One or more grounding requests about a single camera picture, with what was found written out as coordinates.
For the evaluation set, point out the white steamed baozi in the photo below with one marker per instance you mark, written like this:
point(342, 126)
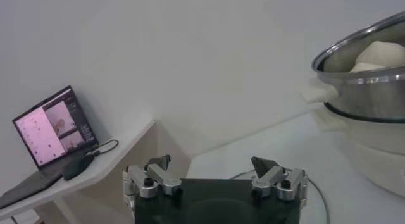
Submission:
point(364, 67)
point(384, 52)

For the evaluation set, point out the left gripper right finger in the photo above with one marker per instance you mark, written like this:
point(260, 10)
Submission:
point(272, 177)

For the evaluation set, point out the open black laptop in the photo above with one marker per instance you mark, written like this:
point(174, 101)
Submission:
point(47, 130)

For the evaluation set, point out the black computer mouse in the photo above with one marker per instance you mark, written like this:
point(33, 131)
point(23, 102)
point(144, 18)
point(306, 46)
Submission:
point(77, 166)

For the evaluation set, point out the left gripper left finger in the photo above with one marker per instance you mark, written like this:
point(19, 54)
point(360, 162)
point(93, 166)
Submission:
point(158, 177)

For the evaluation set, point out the white side table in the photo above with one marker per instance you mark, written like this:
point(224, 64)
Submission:
point(126, 140)

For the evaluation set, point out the perforated steel steamer basket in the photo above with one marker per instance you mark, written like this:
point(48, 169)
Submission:
point(373, 95)

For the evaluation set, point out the cream electric cooking pot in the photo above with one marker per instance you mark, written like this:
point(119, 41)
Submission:
point(379, 149)

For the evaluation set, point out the glass pot lid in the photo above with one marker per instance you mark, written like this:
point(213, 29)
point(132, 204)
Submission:
point(316, 209)

